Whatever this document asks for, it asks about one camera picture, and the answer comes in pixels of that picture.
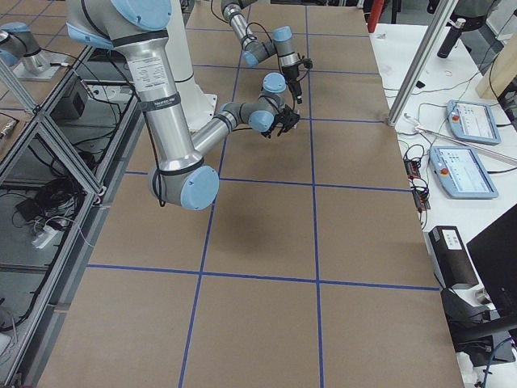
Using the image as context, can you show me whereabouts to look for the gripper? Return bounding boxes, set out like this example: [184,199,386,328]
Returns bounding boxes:
[282,65,303,104]
[262,106,295,138]

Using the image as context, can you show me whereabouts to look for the pink and grey towel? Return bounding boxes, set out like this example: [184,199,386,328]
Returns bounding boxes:
[292,109,300,129]

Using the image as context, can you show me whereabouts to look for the red cylinder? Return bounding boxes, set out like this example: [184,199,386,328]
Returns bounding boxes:
[367,0,385,33]

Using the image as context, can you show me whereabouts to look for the near teach pendant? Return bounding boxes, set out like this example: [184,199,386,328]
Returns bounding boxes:
[429,146,498,200]

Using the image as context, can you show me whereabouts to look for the teach pendant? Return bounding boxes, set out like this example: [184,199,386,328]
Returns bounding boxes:
[429,146,498,200]
[447,100,501,146]

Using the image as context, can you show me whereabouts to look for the far teach pendant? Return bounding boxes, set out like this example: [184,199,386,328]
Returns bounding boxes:
[447,100,501,146]

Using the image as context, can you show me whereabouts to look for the black electronics box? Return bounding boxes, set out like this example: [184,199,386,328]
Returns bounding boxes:
[428,226,479,289]

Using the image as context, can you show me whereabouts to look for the black monitor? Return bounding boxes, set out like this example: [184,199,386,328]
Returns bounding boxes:
[467,205,516,316]

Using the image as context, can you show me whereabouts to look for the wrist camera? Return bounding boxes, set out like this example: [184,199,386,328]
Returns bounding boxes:
[299,57,313,70]

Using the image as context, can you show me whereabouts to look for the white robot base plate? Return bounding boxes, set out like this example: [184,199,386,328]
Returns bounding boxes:
[180,92,217,133]

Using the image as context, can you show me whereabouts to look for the aluminium frame post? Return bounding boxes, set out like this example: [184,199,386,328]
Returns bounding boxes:
[386,0,458,127]

